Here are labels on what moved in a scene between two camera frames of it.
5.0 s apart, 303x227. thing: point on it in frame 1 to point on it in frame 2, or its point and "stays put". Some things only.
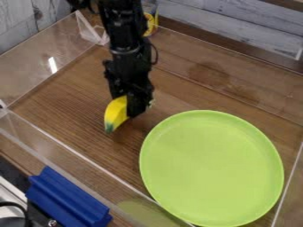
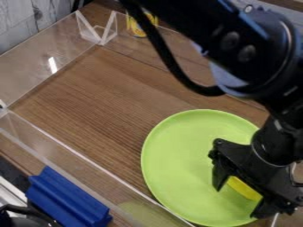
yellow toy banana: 116,113 to 244,188
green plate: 212,168 stays put
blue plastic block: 60,204 stays put
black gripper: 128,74 to 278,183
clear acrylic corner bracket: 91,32 stays put
